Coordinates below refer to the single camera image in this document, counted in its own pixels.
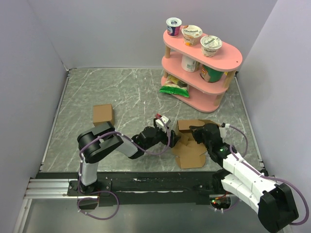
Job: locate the green can middle shelf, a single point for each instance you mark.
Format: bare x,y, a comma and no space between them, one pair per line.
210,75

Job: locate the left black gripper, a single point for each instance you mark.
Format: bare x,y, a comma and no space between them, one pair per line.
174,138

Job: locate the Chobani peach yogurt cup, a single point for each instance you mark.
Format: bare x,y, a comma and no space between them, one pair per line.
191,35

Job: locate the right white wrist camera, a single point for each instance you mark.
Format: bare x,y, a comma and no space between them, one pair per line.
223,129

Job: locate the green snack bag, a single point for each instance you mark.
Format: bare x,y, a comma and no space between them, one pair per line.
175,86

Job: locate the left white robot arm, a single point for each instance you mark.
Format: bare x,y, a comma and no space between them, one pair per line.
98,142

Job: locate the Chobani white yogurt cup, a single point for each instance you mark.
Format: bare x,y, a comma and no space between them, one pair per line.
210,44

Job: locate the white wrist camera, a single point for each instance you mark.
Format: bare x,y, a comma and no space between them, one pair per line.
223,129
162,122

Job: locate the pink three-tier shelf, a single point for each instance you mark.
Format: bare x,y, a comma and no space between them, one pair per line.
208,84

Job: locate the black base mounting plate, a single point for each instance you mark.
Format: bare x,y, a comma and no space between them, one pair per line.
151,188

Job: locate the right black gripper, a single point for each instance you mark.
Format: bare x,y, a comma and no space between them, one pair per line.
196,132

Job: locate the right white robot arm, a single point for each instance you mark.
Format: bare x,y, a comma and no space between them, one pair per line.
274,203

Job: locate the small folded cardboard box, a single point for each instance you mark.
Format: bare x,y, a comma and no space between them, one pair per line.
103,113

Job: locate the white blue yogurt cup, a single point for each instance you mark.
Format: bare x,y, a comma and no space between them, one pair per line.
173,26

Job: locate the white container middle shelf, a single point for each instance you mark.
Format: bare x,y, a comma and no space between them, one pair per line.
189,64

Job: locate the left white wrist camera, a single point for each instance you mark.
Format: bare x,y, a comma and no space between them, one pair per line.
162,122

